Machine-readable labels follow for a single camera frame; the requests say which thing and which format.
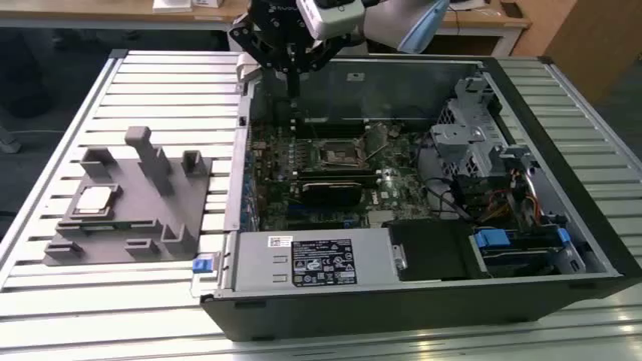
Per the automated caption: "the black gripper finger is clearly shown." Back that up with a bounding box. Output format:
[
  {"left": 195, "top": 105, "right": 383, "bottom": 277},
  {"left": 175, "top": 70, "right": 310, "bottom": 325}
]
[
  {"left": 294, "top": 34, "right": 353, "bottom": 99},
  {"left": 229, "top": 13, "right": 297, "bottom": 99}
]

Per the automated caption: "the silver CPU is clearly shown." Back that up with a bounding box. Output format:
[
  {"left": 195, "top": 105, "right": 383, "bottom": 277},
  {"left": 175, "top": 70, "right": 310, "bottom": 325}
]
[{"left": 72, "top": 185, "right": 121, "bottom": 216}]

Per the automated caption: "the CPU socket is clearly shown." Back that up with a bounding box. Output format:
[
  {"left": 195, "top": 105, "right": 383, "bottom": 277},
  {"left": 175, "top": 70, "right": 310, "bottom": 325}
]
[{"left": 318, "top": 138, "right": 366, "bottom": 169}]

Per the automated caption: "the wooden desk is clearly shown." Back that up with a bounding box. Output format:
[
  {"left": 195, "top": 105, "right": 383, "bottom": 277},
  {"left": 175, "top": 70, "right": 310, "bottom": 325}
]
[{"left": 0, "top": 0, "right": 533, "bottom": 57}]

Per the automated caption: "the silver metal drive cage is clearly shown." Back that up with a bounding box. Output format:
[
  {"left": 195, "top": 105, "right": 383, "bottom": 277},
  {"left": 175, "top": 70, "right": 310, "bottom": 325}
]
[{"left": 429, "top": 77, "right": 506, "bottom": 177}]

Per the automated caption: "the black graphics card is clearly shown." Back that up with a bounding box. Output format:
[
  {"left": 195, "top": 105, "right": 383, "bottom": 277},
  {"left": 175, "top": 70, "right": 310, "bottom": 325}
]
[{"left": 299, "top": 180, "right": 363, "bottom": 206}]

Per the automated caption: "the green motherboard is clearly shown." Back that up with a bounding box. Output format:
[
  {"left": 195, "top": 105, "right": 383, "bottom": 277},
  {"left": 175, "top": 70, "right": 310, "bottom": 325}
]
[{"left": 249, "top": 120, "right": 438, "bottom": 231}]

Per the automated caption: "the grey parts rack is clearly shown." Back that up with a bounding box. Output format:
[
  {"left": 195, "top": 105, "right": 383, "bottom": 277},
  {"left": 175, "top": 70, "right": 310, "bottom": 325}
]
[{"left": 43, "top": 126, "right": 215, "bottom": 267}]

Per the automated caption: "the green RAM stick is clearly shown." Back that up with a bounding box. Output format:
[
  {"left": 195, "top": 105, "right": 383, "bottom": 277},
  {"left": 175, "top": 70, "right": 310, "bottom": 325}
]
[{"left": 82, "top": 222, "right": 153, "bottom": 231}]

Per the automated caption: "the silver power supply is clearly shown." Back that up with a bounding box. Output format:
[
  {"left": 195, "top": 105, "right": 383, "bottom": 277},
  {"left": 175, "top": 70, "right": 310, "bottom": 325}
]
[{"left": 234, "top": 229, "right": 402, "bottom": 291}]

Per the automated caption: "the blue case latch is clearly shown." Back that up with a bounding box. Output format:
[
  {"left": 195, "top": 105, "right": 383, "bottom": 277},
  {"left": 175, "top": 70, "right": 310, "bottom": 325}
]
[{"left": 193, "top": 254, "right": 223, "bottom": 274}]

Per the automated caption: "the wooden cabinet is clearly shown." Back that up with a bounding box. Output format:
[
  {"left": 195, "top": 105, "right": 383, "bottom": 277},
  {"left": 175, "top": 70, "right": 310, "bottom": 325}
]
[{"left": 512, "top": 0, "right": 642, "bottom": 110}]

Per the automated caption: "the grey desk foot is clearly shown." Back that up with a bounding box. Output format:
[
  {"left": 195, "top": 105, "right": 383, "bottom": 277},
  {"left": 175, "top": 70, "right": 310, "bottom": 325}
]
[{"left": 0, "top": 123, "right": 23, "bottom": 153}]

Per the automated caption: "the blue disk carrier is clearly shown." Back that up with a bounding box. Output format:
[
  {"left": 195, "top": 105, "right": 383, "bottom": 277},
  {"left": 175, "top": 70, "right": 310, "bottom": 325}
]
[{"left": 473, "top": 228, "right": 512, "bottom": 250}]

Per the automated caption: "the black PC case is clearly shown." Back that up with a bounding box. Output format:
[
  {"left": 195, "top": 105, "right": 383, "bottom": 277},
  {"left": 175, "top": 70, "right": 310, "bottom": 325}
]
[{"left": 199, "top": 52, "right": 642, "bottom": 343}]

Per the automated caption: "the black cable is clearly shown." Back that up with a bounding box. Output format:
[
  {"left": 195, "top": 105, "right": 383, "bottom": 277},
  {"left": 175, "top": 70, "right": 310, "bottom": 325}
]
[{"left": 424, "top": 176, "right": 476, "bottom": 221}]

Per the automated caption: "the yellow orange wire bundle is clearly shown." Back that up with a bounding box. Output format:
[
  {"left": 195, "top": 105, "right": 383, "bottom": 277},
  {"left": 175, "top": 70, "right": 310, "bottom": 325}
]
[{"left": 481, "top": 168, "right": 548, "bottom": 227}]

